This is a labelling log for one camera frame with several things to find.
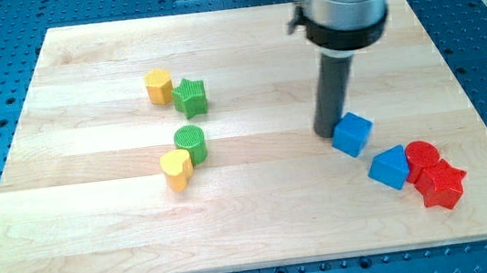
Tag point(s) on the yellow heart block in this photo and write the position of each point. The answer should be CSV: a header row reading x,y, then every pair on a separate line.
x,y
177,168

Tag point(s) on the green cylinder block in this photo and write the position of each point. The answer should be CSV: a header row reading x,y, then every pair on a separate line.
x,y
192,139

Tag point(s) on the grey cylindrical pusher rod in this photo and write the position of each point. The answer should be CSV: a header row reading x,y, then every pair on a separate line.
x,y
331,90

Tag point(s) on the yellow pentagon block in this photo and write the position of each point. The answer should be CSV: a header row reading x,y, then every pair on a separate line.
x,y
159,86

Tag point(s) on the blue cube block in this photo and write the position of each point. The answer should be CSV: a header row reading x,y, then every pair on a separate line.
x,y
351,134

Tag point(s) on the green star block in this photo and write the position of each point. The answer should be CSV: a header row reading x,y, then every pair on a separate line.
x,y
190,97

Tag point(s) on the red star block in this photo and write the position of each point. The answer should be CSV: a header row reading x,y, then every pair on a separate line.
x,y
441,185

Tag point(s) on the wooden board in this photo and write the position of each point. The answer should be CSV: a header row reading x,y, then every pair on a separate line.
x,y
83,190

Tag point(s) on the blue triangular prism block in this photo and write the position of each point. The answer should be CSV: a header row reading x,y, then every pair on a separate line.
x,y
390,167

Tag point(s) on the red cylinder block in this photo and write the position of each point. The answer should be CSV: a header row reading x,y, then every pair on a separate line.
x,y
419,155

